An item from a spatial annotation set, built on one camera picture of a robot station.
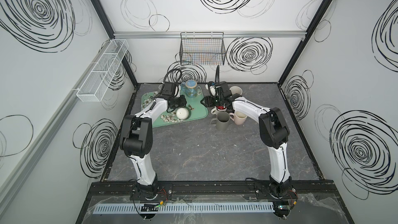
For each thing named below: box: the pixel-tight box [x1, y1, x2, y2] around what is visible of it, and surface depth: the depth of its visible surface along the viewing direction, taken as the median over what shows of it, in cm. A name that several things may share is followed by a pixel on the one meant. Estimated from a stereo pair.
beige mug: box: [229, 85, 244, 96], surface depth 107 cm
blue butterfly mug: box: [180, 79, 202, 99], surface depth 108 cm
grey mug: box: [210, 111, 231, 132], surface depth 93 cm
